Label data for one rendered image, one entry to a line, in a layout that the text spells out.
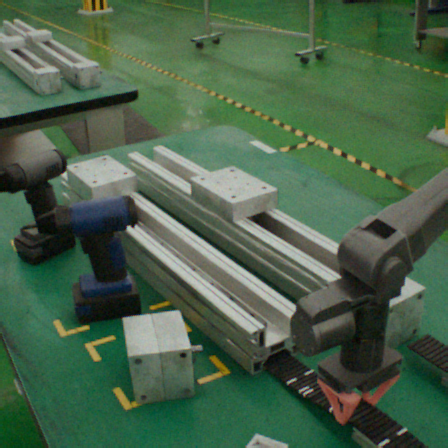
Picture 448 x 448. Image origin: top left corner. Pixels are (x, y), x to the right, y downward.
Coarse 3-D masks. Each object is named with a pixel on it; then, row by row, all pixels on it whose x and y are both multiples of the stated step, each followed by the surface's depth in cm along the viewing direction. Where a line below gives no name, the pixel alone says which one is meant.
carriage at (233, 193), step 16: (208, 176) 141; (224, 176) 140; (240, 176) 140; (192, 192) 141; (208, 192) 135; (224, 192) 133; (240, 192) 133; (256, 192) 132; (272, 192) 133; (224, 208) 131; (240, 208) 130; (256, 208) 132; (272, 208) 134
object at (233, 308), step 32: (64, 192) 160; (160, 224) 132; (128, 256) 132; (160, 256) 119; (192, 256) 123; (224, 256) 118; (160, 288) 122; (192, 288) 110; (224, 288) 116; (256, 288) 108; (192, 320) 114; (224, 320) 104; (256, 320) 100; (288, 320) 101; (256, 352) 99; (288, 352) 105
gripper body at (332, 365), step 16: (384, 336) 80; (336, 352) 86; (352, 352) 81; (368, 352) 80; (384, 352) 85; (320, 368) 83; (336, 368) 83; (352, 368) 82; (368, 368) 81; (384, 368) 82; (352, 384) 79
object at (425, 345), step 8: (424, 336) 101; (432, 336) 101; (416, 344) 100; (424, 344) 100; (432, 344) 99; (440, 344) 99; (416, 352) 98; (424, 352) 98; (432, 352) 98; (440, 352) 98; (432, 360) 96; (440, 360) 96; (440, 368) 94
